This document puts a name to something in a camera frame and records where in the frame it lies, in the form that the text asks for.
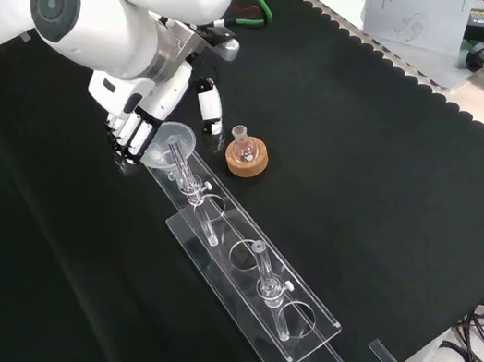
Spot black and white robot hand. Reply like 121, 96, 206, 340
84, 49, 232, 174

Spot clear plastic funnel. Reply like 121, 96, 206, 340
137, 118, 201, 185

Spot clear acrylic funnel stand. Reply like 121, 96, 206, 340
140, 112, 350, 362

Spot small glass round-bottom flask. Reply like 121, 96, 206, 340
229, 122, 260, 166

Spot black table cloth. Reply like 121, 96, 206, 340
0, 0, 484, 362

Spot white paper booklet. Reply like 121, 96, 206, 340
357, 0, 484, 73

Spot pale board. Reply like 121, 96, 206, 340
301, 0, 484, 115

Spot clear cloth clip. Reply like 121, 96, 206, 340
367, 335, 400, 362

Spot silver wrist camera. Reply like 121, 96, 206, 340
194, 16, 244, 67

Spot cork ring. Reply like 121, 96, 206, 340
222, 134, 272, 181

